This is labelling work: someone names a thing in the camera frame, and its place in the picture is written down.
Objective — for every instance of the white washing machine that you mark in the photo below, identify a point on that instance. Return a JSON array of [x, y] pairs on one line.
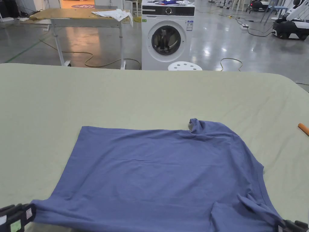
[[167, 29]]

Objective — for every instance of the bed with pale green sheet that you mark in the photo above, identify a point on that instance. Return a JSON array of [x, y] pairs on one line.
[[149, 96]]

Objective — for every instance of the blue shirt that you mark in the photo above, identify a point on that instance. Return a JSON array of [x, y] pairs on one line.
[[154, 178]]

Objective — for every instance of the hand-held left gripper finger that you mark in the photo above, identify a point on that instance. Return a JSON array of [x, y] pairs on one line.
[[10, 208], [21, 218]]

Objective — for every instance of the white power strip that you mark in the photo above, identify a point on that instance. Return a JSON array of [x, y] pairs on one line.
[[244, 26]]

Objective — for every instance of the white cloth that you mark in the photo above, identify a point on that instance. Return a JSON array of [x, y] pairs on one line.
[[115, 14]]

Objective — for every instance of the white and black robot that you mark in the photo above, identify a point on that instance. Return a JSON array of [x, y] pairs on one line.
[[293, 21]]

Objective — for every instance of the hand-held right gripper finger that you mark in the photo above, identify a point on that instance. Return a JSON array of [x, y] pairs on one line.
[[301, 226], [286, 226]]

